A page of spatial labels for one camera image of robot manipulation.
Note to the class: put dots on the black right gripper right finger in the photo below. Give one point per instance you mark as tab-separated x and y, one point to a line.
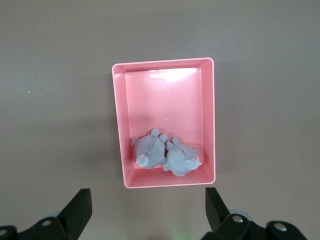
217	215

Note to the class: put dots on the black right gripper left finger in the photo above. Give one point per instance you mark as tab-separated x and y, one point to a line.
72	215

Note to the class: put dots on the grey plush toy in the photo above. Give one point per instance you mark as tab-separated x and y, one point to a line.
150	150
180	160

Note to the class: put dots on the pink plastic box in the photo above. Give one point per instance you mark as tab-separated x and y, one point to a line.
162	100

